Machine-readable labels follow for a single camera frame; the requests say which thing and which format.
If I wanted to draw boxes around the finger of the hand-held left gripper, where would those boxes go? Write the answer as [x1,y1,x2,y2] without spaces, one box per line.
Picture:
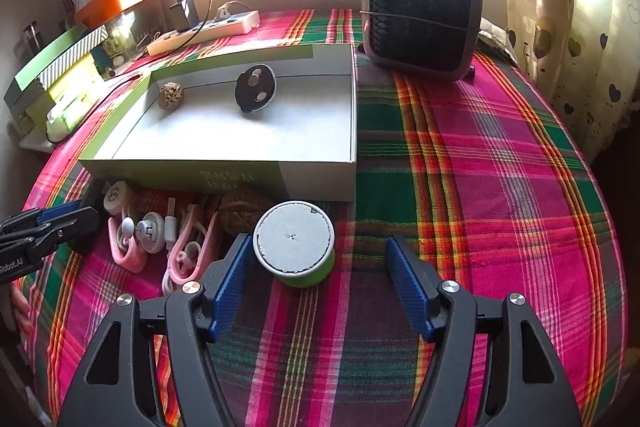
[0,206,101,265]
[0,201,86,233]

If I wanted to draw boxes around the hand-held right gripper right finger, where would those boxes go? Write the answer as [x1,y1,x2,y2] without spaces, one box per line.
[385,234,583,427]

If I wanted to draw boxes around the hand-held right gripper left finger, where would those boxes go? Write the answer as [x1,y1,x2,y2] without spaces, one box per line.
[57,233,253,427]

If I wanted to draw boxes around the black remote control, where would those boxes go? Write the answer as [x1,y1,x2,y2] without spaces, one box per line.
[82,178,107,210]

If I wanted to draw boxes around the pink plastic clip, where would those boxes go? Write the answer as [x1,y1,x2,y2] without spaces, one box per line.
[162,206,221,295]
[107,217,151,270]

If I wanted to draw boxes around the large brown walnut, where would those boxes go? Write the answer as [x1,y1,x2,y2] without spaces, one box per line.
[220,189,273,233]

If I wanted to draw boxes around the green spool with white top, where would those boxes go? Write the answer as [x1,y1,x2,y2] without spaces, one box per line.
[252,201,337,290]

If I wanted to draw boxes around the shallow green cardboard box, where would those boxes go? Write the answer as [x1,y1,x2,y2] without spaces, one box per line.
[79,43,359,202]

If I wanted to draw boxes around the white round perforated cap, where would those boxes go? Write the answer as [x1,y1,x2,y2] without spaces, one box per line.
[102,181,132,215]

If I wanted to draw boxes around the white round suction hook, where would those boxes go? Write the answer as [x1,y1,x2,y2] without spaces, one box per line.
[134,213,166,254]

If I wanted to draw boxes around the light green box stack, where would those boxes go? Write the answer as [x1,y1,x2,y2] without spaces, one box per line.
[25,57,108,142]

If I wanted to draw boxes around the green striped box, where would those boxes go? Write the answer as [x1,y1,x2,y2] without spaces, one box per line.
[4,24,110,108]

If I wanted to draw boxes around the small brown walnut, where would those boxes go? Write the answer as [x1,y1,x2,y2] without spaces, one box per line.
[158,83,185,110]

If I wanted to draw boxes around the dark metal flask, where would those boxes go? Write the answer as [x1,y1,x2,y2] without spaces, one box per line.
[20,21,43,62]

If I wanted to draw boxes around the black oval case white discs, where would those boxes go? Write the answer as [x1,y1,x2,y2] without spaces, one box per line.
[235,64,277,115]

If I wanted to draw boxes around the white power strip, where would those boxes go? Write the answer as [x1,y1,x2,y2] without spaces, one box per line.
[146,10,261,56]

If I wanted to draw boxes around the grey cloth bundle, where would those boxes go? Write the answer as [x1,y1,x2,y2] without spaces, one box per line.
[477,19,518,60]

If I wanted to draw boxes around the white plug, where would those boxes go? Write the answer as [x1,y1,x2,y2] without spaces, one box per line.
[216,2,251,20]

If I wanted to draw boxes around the grey black desk fan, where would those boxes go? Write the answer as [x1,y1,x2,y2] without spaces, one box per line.
[361,0,485,82]

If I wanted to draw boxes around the cream heart print curtain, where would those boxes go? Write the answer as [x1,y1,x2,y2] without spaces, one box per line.
[502,0,640,162]

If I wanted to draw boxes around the white cable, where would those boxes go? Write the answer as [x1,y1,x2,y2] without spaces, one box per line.
[165,197,181,253]

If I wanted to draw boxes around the black charger with cable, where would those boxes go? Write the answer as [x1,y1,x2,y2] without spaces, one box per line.
[169,0,212,44]

